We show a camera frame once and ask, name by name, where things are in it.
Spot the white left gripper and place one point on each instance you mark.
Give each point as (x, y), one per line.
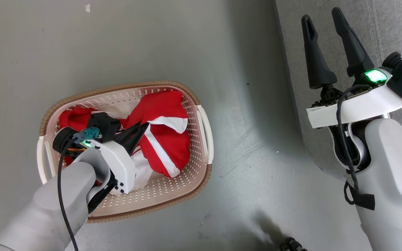
(120, 167)

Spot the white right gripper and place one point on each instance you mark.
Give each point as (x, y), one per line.
(361, 106)

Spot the red lettered basketball jersey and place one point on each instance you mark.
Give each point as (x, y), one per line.
(77, 118)

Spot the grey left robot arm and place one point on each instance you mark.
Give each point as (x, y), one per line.
(47, 209)

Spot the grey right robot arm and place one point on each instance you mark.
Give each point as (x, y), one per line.
(393, 174)

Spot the cream perforated laundry basket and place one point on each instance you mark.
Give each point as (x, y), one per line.
(173, 191)

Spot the grey fabric sofa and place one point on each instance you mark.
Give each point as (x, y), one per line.
(396, 28)

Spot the black roller base wheel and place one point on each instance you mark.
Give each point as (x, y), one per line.
(291, 244)

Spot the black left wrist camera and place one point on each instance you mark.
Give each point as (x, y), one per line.
(105, 125)

